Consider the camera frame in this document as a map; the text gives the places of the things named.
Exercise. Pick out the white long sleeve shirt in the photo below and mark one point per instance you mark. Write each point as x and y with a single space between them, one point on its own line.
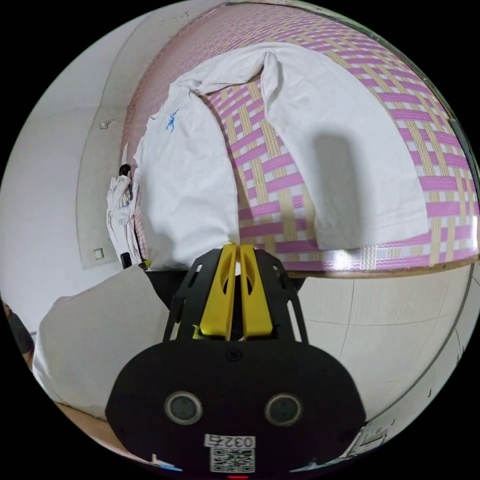
180 180

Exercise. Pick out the person's right forearm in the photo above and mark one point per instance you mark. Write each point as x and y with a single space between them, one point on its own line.
88 425

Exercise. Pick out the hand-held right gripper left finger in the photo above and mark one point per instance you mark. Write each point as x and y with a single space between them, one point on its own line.
217 300

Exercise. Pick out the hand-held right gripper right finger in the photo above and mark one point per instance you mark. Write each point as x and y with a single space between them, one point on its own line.
255 300

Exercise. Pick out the bed with pink woven mat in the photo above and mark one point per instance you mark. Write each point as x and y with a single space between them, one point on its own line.
270 165

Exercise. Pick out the white wall socket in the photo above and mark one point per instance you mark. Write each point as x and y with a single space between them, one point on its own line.
105 124
98 254

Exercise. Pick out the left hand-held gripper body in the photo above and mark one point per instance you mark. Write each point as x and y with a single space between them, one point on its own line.
125 259

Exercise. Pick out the pile of clothes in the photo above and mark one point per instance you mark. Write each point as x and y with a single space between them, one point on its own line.
119 213

